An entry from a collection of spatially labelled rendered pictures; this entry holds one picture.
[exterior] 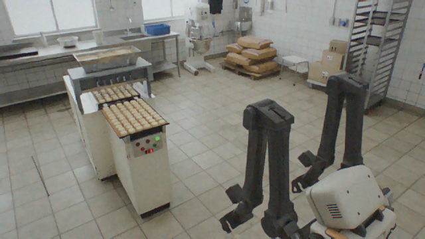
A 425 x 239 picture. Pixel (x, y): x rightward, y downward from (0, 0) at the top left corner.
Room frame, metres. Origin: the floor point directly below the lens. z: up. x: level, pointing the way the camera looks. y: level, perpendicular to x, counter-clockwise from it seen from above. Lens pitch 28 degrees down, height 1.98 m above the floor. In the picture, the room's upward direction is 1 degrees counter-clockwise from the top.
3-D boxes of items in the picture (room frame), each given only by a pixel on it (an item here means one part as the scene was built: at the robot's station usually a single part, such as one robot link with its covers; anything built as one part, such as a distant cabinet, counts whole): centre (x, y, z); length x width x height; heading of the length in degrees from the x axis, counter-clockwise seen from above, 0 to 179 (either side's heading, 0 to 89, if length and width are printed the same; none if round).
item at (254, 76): (6.04, -0.83, 0.06); 1.20 x 0.80 x 0.11; 38
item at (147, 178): (2.21, 0.71, 0.45); 0.70 x 0.34 x 0.90; 32
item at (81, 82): (2.64, 0.97, 1.01); 0.72 x 0.33 x 0.34; 122
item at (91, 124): (3.05, 1.22, 0.42); 1.28 x 0.72 x 0.84; 32
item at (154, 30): (5.82, 1.04, 0.95); 0.40 x 0.30 x 0.14; 128
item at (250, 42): (6.02, -0.88, 0.62); 0.72 x 0.42 x 0.17; 42
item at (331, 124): (1.04, -0.49, 1.40); 0.11 x 0.06 x 0.43; 126
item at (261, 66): (5.81, -1.02, 0.19); 0.72 x 0.42 x 0.15; 130
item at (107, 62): (2.64, 0.97, 1.25); 0.56 x 0.29 x 0.14; 122
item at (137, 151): (1.90, 0.52, 0.77); 0.24 x 0.04 x 0.14; 122
